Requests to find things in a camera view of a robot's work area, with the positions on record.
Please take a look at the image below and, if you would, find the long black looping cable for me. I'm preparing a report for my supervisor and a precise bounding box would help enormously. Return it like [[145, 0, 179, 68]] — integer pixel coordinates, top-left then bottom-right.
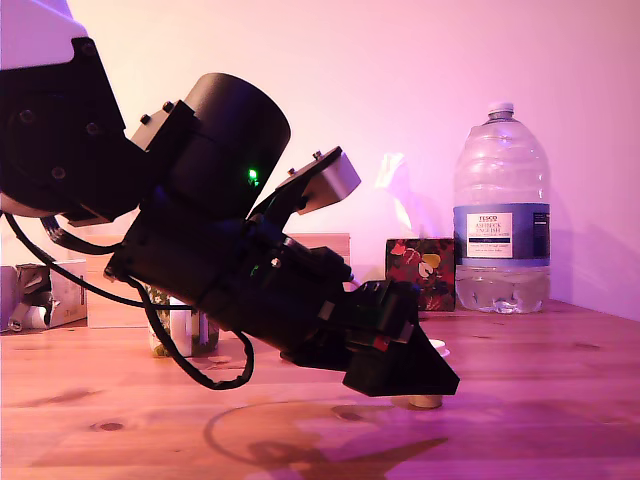
[[0, 212, 256, 392]]

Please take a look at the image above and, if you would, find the white tissue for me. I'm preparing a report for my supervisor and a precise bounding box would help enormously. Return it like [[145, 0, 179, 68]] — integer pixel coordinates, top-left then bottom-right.
[[375, 152, 427, 239]]

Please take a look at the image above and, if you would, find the grey cardboard box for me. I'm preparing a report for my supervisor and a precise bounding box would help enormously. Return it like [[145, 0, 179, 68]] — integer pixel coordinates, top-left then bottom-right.
[[0, 259, 89, 333]]

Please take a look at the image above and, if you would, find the large clear water bottle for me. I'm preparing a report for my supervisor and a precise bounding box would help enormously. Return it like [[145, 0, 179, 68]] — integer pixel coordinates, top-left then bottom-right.
[[453, 101, 553, 315]]

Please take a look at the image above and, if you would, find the short black cable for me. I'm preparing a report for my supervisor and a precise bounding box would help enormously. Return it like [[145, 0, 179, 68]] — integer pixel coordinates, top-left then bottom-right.
[[42, 214, 124, 257]]

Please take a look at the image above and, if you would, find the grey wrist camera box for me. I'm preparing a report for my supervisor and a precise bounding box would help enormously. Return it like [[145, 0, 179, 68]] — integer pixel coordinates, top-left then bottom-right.
[[247, 146, 363, 236]]

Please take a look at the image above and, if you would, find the pale coffee capsule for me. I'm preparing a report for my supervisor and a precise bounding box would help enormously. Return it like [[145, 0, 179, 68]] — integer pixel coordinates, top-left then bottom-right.
[[391, 393, 445, 411]]

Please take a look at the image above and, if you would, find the flowered tissue box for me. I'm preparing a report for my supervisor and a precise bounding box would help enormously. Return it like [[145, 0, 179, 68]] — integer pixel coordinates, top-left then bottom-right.
[[385, 237, 457, 313]]

